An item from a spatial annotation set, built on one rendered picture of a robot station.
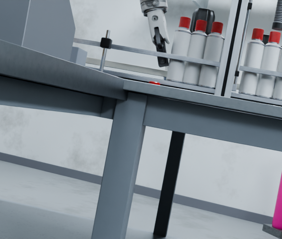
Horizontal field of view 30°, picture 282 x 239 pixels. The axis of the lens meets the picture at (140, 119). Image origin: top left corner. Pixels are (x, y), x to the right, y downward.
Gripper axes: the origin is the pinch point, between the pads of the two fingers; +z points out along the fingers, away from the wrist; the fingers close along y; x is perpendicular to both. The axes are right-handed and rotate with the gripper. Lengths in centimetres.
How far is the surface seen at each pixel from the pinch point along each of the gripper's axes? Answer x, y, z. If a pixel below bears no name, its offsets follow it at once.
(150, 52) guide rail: 3.1, -4.3, -2.3
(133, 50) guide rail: 8.0, -4.3, -4.1
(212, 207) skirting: 4, 303, 95
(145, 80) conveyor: 5.7, -5.5, 5.9
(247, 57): -25.7, -2.2, 4.0
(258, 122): -21, -61, 23
